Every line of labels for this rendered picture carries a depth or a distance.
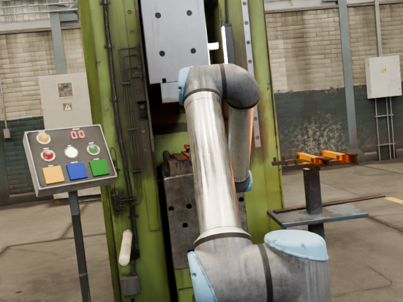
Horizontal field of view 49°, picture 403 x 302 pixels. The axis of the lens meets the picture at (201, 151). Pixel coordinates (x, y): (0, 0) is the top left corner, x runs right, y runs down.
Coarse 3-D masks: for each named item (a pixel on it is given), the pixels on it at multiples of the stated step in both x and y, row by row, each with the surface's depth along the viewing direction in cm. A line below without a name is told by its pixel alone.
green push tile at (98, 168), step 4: (100, 160) 199; (104, 160) 200; (92, 164) 197; (96, 164) 197; (100, 164) 198; (104, 164) 199; (92, 168) 196; (96, 168) 196; (100, 168) 197; (104, 168) 198; (92, 172) 195; (96, 172) 195; (100, 172) 196; (104, 172) 197; (108, 172) 198; (96, 176) 195
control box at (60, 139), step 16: (64, 128) 200; (80, 128) 204; (96, 128) 207; (32, 144) 190; (48, 144) 193; (64, 144) 196; (80, 144) 200; (96, 144) 203; (32, 160) 187; (48, 160) 189; (64, 160) 193; (80, 160) 196; (96, 160) 199; (32, 176) 189; (64, 176) 189; (112, 176) 199; (48, 192) 188
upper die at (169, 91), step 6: (162, 84) 215; (168, 84) 215; (174, 84) 215; (162, 90) 215; (168, 90) 215; (174, 90) 215; (162, 96) 215; (168, 96) 215; (174, 96) 216; (162, 102) 217; (168, 102) 217; (174, 102) 225
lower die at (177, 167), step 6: (168, 156) 254; (174, 156) 246; (180, 156) 233; (186, 156) 231; (168, 162) 226; (174, 162) 218; (180, 162) 218; (186, 162) 218; (168, 168) 234; (174, 168) 218; (180, 168) 218; (186, 168) 219; (192, 168) 219; (174, 174) 218; (180, 174) 218
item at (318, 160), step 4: (300, 152) 230; (296, 156) 231; (300, 156) 223; (304, 156) 216; (308, 156) 209; (312, 156) 206; (316, 156) 204; (324, 156) 196; (308, 160) 210; (316, 160) 196; (320, 160) 195; (324, 160) 187; (328, 160) 187; (316, 164) 196; (320, 164) 193; (324, 164) 189; (328, 164) 187
